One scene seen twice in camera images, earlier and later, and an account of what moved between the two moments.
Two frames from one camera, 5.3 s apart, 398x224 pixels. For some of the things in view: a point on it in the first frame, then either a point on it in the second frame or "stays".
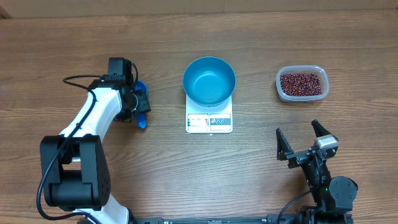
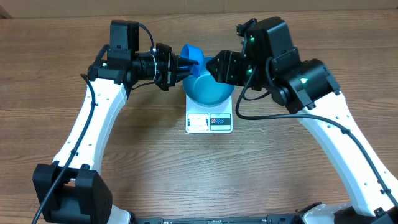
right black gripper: x=298 y=158 to x=236 y=67
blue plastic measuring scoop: x=142 y=117 to x=194 y=53
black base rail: x=314 y=218 stays
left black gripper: x=144 y=106 to x=176 y=61
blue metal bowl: x=209 y=81 stays
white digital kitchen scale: x=209 y=119 stays
